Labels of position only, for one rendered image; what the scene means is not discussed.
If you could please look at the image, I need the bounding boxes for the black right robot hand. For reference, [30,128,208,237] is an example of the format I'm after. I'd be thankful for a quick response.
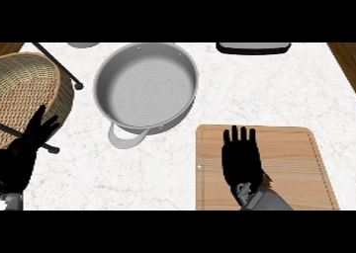
[220,125,266,196]

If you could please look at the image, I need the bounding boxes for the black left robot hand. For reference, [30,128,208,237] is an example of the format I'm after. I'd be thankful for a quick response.
[0,104,62,200]

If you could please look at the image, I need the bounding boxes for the orange-brown sweet potato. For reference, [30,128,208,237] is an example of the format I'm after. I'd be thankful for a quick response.
[262,172,276,190]

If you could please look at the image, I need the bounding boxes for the wooden cutting board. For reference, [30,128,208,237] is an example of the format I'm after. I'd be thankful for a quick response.
[194,124,342,211]

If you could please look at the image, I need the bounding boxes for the grey metal pot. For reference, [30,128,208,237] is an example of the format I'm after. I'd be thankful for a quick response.
[92,42,201,150]

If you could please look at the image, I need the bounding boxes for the wicker basket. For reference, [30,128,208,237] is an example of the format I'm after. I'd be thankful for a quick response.
[0,51,75,153]

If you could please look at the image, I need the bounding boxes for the black and grey appliance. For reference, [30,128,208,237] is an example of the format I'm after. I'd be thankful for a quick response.
[214,42,294,56]

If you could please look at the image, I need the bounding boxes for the brown wooden panel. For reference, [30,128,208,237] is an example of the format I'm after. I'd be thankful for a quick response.
[0,42,27,61]
[325,42,356,109]

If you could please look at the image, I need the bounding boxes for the grey round object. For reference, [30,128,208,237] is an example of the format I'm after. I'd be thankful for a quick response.
[65,42,101,49]

